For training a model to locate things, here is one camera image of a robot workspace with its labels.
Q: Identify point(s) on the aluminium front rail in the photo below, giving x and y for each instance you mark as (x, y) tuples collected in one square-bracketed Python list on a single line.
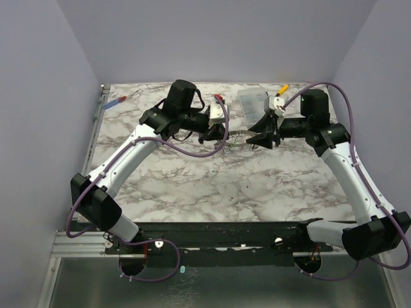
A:
[(88, 245)]

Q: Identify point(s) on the yellow handled screwdriver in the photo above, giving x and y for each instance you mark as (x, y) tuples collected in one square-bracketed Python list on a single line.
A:
[(282, 91)]

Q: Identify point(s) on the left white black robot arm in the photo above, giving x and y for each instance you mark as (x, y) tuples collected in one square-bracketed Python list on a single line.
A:
[(93, 195)]

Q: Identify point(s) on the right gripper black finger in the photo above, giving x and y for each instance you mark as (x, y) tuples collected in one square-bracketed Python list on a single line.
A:
[(264, 140), (267, 124)]

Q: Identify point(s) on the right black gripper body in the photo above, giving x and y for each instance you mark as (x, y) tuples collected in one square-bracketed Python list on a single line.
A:
[(276, 131)]

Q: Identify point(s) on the blue red handled screwdriver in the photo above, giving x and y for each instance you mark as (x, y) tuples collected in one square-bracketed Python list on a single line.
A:
[(117, 101)]

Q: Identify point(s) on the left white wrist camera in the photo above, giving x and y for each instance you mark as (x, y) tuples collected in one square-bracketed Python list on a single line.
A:
[(217, 114)]

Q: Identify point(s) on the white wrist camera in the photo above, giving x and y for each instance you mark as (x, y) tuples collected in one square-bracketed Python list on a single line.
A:
[(274, 107), (217, 114)]

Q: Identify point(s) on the clear plastic screw box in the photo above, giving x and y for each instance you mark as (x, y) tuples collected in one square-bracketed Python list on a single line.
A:
[(252, 104)]

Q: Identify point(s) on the blue keys bunch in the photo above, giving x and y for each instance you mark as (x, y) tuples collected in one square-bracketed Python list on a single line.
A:
[(232, 143)]

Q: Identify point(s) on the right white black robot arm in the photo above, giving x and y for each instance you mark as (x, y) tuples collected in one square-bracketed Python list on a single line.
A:
[(378, 226)]

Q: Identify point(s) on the aluminium rail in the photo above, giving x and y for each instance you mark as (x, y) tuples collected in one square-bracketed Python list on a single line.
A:
[(88, 245), (97, 121)]

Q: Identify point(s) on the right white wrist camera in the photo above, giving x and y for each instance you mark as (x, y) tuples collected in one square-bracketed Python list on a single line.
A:
[(274, 107)]

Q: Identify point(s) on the aluminium left side rail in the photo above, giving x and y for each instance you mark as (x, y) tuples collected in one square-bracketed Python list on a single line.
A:
[(97, 121)]

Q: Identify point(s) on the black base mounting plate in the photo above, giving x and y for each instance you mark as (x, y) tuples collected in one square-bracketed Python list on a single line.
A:
[(213, 244)]

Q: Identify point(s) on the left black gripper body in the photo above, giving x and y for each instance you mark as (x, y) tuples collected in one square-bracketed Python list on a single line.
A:
[(194, 121)]

